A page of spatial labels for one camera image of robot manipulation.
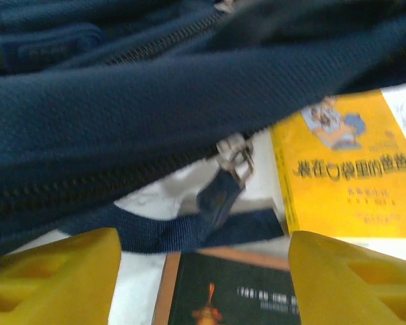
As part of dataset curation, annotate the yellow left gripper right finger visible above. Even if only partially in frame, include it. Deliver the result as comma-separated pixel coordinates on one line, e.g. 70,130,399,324
288,230,406,325

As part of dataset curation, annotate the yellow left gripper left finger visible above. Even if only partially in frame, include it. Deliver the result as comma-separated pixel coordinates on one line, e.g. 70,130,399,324
0,227,122,325

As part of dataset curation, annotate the yellow cartoon cover book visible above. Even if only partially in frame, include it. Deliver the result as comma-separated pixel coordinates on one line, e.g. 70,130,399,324
269,88,406,238

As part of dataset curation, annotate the black book with orange border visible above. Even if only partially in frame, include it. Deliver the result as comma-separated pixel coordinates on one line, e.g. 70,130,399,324
152,248,304,325

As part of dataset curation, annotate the navy blue backpack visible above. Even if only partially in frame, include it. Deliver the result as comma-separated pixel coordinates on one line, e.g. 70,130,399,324
0,0,406,272

